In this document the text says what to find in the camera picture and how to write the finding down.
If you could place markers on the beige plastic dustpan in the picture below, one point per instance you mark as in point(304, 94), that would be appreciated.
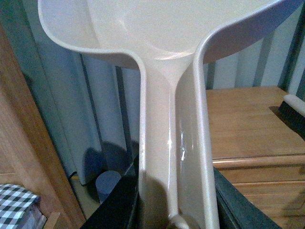
point(168, 41)

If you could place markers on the black white checkered bedsheet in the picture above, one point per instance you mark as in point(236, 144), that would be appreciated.
point(15, 201)

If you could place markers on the wooden nightstand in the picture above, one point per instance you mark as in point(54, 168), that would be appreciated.
point(259, 152)

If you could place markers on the wooden bed headboard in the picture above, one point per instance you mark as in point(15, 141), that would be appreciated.
point(27, 155)

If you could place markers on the beige hand brush black bristles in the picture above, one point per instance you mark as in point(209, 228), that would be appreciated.
point(292, 112)

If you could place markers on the grey cylindrical bin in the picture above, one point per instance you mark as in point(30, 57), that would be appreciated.
point(105, 184)

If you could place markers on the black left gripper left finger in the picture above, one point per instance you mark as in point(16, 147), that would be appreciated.
point(119, 210)

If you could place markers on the grey curtain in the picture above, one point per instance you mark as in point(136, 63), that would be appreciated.
point(78, 99)

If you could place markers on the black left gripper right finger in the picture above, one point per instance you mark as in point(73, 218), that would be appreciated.
point(235, 211)

